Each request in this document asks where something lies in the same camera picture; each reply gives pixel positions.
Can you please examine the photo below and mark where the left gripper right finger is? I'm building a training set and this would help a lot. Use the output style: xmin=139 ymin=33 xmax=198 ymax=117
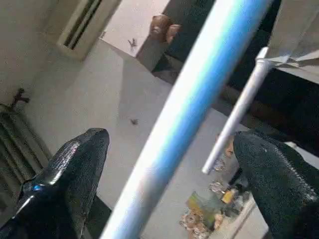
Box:
xmin=232 ymin=131 xmax=319 ymax=239

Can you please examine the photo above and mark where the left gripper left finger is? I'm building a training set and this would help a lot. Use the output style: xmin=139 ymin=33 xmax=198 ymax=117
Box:
xmin=0 ymin=127 xmax=111 ymax=239

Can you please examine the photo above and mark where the white plastic table leg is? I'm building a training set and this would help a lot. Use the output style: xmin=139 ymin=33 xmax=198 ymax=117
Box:
xmin=200 ymin=46 xmax=272 ymax=175
xmin=100 ymin=0 xmax=275 ymax=239

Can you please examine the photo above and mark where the white plastic table top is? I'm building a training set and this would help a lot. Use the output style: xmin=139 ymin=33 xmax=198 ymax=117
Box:
xmin=268 ymin=0 xmax=319 ymax=85

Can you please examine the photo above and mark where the grey curtain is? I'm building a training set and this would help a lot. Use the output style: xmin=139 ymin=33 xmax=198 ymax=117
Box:
xmin=0 ymin=103 xmax=51 ymax=208

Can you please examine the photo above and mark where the white slatted air vent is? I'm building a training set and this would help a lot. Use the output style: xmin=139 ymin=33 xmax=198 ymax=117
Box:
xmin=56 ymin=0 xmax=122 ymax=61

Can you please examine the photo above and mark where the brown plush toy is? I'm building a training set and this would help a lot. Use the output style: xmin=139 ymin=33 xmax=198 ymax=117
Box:
xmin=150 ymin=14 xmax=182 ymax=43

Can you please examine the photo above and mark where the brown wall hook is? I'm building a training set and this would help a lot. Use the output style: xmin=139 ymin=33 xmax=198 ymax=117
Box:
xmin=11 ymin=88 xmax=31 ymax=108

